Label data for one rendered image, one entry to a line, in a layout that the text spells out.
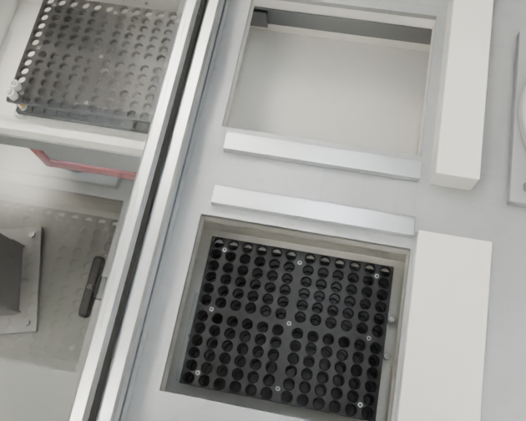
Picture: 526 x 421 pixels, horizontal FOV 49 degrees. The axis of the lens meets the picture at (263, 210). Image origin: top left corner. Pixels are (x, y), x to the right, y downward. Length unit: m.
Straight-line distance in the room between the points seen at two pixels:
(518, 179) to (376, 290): 0.20
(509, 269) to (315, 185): 0.23
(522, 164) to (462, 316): 0.19
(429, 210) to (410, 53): 0.31
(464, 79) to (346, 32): 0.24
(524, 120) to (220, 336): 0.43
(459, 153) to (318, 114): 0.25
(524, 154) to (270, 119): 0.34
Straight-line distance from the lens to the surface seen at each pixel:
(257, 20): 0.92
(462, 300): 0.66
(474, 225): 0.70
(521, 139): 0.74
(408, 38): 0.91
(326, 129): 0.85
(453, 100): 0.72
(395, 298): 0.77
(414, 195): 0.69
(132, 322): 0.62
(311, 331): 0.69
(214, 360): 0.69
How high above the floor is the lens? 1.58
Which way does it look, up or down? 71 degrees down
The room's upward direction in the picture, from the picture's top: 8 degrees counter-clockwise
